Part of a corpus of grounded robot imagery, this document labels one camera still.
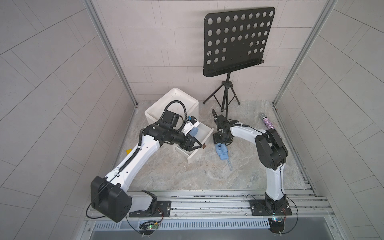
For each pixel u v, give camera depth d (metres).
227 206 0.72
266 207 0.70
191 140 0.63
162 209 0.71
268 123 1.01
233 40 0.69
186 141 0.62
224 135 0.82
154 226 0.65
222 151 0.89
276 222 0.68
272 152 0.52
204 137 0.91
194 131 0.95
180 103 0.63
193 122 0.64
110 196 0.37
